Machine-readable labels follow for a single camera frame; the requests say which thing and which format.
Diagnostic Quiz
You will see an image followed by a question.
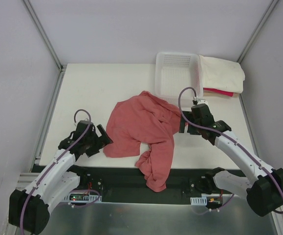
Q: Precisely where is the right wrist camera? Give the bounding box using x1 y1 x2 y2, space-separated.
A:
193 97 208 105

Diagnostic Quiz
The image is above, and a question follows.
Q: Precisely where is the white cable duct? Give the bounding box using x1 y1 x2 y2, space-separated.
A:
190 196 208 206
61 193 102 204

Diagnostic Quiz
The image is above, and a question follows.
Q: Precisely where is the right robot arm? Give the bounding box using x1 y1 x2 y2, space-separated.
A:
179 103 283 216

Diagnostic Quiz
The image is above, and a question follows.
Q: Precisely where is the aluminium frame post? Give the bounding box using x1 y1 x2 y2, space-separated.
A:
237 0 280 64
21 0 65 71

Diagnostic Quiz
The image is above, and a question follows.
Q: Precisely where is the folded tan t shirt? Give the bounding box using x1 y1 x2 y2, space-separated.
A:
203 91 239 98

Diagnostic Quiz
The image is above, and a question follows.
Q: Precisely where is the left white cable duct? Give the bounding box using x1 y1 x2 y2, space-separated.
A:
61 193 102 204

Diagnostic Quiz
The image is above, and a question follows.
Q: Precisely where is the folded cream t shirt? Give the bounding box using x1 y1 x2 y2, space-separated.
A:
199 55 245 94

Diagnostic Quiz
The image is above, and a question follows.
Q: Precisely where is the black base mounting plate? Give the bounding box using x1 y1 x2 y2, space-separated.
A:
31 164 238 203

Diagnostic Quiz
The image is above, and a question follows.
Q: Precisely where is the right aluminium frame post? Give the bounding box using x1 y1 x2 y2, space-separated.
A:
237 0 280 64

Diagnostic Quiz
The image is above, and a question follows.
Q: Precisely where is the left aluminium frame post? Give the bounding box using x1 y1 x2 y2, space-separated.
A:
21 0 65 71

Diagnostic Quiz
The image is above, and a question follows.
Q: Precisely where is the salmon pink t shirt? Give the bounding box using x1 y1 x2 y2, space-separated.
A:
104 91 181 192

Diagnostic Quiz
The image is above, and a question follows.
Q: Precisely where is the front aluminium rail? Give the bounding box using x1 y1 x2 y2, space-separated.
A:
15 171 283 196

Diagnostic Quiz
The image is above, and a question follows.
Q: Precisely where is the white perforated plastic basket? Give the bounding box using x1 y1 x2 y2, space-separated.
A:
154 52 203 108

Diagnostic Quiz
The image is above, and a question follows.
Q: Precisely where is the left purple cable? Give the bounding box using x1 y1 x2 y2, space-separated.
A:
16 109 102 235

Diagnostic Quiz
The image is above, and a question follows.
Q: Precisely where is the left side aluminium rail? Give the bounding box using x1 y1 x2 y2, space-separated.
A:
28 67 65 172

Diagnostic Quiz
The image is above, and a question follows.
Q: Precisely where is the right white cable duct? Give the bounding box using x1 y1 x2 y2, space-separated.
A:
190 196 208 206

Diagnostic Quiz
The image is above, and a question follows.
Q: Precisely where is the aluminium rail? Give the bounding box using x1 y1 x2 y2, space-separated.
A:
15 171 283 196
28 67 65 172

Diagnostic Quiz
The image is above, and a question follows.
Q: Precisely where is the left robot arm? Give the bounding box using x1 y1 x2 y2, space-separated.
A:
8 120 112 235

